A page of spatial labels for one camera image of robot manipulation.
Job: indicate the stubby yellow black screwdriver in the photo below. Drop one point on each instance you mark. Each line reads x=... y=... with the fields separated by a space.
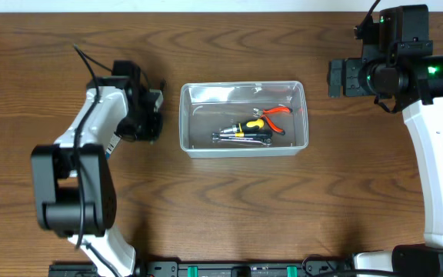
x=249 y=126

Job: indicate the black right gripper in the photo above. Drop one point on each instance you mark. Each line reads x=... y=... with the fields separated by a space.
x=353 y=68

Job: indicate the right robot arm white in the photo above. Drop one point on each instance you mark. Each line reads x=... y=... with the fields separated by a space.
x=399 y=37

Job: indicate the black yellow slim screwdriver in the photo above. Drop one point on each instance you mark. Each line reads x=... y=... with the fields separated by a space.
x=243 y=135

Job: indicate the clear plastic storage container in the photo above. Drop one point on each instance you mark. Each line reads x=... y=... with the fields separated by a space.
x=207 y=108

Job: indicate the black mounting rail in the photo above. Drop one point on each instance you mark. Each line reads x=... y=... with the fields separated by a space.
x=309 y=267

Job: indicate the white blue screwdriver box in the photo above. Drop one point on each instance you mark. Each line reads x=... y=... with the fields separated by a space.
x=115 y=140

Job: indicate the red handled pliers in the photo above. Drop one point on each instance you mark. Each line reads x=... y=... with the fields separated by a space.
x=266 y=114

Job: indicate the chrome double-ended wrench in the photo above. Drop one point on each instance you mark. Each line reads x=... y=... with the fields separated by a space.
x=265 y=142

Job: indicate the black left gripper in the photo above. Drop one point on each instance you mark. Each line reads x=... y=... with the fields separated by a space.
x=151 y=131

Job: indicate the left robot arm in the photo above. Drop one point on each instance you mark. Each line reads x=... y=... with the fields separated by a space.
x=73 y=188

